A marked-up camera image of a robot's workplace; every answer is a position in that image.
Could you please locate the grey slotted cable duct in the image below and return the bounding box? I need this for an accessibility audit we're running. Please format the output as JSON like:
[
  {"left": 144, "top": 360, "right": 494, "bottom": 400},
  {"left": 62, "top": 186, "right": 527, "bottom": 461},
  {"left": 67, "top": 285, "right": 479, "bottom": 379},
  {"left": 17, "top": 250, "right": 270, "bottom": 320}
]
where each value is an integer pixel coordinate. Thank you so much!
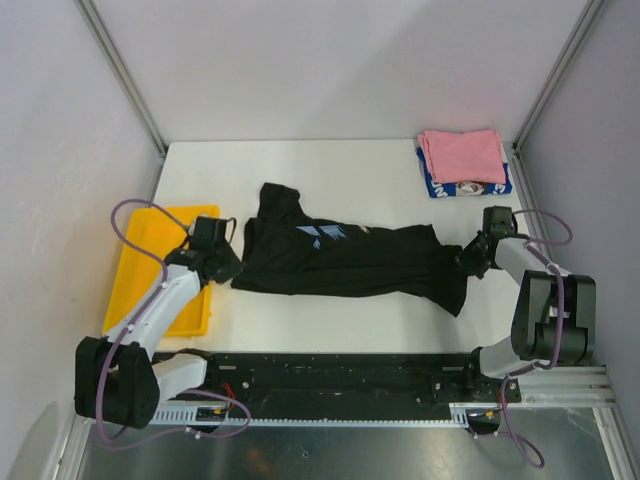
[{"left": 150, "top": 401, "right": 468, "bottom": 428}]

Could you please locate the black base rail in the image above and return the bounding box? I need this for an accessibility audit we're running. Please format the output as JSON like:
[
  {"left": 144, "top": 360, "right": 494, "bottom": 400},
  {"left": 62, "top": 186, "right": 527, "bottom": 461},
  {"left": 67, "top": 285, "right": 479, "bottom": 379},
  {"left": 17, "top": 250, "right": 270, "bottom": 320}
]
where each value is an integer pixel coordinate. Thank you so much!
[{"left": 200, "top": 353, "right": 522, "bottom": 410}]

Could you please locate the folded blue printed t-shirt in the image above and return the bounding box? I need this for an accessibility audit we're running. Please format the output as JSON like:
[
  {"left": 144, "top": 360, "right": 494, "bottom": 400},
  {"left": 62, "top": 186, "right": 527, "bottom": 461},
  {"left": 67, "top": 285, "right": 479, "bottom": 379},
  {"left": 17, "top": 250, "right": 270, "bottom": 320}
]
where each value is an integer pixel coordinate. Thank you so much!
[{"left": 415, "top": 147, "right": 513, "bottom": 199}]

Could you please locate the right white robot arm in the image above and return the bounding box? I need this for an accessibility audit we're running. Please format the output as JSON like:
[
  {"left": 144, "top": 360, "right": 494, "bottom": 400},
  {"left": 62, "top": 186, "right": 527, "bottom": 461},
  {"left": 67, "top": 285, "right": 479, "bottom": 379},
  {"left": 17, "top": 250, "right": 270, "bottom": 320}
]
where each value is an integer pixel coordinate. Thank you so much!
[{"left": 456, "top": 231, "right": 596, "bottom": 401}]

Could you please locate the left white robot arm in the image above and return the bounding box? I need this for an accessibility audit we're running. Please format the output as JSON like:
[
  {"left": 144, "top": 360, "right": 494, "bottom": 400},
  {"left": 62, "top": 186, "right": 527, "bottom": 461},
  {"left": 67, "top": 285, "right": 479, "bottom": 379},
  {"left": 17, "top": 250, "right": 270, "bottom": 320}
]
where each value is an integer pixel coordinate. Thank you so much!
[{"left": 74, "top": 240, "right": 242, "bottom": 429}]

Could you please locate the black printed t-shirt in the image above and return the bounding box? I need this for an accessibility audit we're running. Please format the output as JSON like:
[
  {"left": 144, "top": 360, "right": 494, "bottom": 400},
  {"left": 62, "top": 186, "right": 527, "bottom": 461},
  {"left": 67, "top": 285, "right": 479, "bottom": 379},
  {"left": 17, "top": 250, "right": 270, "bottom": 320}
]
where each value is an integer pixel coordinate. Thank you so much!
[{"left": 231, "top": 183, "right": 467, "bottom": 316}]

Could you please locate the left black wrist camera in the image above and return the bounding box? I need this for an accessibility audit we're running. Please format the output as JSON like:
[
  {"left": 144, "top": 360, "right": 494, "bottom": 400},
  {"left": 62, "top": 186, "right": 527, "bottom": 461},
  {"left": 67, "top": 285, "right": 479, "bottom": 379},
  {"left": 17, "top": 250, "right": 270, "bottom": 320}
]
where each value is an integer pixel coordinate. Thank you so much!
[{"left": 188, "top": 216, "right": 237, "bottom": 252}]

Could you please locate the purple cable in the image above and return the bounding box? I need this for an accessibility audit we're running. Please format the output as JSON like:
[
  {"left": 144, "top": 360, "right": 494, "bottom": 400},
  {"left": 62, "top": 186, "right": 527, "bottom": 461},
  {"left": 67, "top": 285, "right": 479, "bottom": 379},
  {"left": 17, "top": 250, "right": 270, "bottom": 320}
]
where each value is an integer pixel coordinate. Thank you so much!
[
  {"left": 499, "top": 208, "right": 574, "bottom": 469},
  {"left": 92, "top": 198, "right": 251, "bottom": 446}
]

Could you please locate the yellow plastic bin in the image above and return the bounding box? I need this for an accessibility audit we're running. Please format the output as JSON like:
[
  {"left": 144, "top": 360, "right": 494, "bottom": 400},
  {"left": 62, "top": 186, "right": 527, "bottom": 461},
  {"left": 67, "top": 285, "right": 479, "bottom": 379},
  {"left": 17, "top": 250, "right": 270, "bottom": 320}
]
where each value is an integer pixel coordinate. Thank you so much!
[{"left": 102, "top": 204, "right": 219, "bottom": 337}]

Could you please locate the folded pink t-shirt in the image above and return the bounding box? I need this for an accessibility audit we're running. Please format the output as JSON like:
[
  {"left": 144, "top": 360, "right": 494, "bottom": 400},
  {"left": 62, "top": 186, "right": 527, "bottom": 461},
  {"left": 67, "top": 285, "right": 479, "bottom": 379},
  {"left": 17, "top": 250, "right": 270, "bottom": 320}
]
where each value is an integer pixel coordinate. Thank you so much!
[{"left": 417, "top": 129, "right": 506, "bottom": 184}]

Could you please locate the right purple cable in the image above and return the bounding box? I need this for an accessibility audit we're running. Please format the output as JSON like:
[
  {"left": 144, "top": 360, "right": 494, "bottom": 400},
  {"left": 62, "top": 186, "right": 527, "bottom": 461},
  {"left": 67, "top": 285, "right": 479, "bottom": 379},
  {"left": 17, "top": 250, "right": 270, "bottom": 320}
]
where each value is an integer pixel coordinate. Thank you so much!
[{"left": 499, "top": 208, "right": 574, "bottom": 469}]

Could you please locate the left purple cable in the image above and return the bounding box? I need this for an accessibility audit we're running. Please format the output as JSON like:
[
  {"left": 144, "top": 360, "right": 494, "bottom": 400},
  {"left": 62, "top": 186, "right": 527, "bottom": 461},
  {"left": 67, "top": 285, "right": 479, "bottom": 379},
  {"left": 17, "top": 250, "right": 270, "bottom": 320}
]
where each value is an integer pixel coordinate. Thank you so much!
[{"left": 92, "top": 198, "right": 251, "bottom": 446}]

